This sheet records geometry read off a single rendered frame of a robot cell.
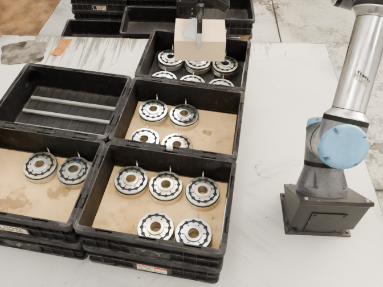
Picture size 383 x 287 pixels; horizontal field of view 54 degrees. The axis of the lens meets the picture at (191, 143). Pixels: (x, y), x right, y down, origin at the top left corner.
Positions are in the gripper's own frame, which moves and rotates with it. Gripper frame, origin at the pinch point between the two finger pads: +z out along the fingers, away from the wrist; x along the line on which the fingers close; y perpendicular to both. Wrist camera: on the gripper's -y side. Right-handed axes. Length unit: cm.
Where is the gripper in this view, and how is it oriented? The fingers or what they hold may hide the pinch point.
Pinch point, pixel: (199, 36)
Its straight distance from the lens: 126.1
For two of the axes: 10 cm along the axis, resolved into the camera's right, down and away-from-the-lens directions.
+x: -0.2, 7.8, -6.3
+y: -10.0, -0.2, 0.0
